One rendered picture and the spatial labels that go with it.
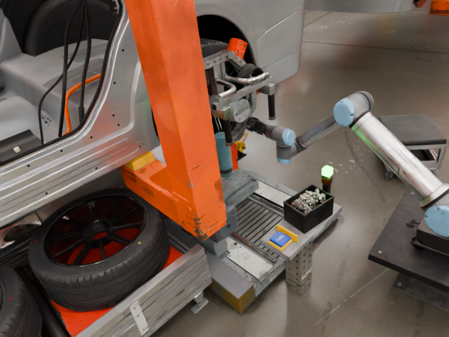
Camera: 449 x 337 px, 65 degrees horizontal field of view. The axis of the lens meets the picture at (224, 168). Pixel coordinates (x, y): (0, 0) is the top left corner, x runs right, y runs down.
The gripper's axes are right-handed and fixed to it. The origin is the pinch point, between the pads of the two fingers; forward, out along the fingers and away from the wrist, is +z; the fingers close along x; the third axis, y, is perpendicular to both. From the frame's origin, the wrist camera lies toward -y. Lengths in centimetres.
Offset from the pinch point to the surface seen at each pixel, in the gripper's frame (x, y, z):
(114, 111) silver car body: -29, -82, 5
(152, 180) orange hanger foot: -51, -59, -13
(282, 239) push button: -49, -27, -73
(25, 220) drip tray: -134, -44, 119
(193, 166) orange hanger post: -35, -74, -50
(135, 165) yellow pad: -49, -59, 3
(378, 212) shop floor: -16, 74, -77
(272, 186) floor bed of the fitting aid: -30, 49, -11
